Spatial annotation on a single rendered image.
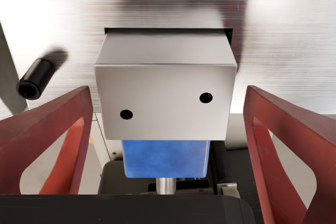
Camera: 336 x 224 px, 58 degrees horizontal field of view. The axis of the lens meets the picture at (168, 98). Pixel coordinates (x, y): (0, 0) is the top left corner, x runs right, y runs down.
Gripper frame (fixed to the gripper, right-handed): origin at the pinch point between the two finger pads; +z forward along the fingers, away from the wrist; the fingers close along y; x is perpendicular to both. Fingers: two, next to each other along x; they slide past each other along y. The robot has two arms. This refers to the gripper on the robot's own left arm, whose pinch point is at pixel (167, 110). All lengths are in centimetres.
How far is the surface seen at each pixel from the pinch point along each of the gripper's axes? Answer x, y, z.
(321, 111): 1.7, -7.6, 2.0
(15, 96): 4.2, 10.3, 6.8
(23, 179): 116, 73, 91
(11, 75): 3.1, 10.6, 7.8
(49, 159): 101, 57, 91
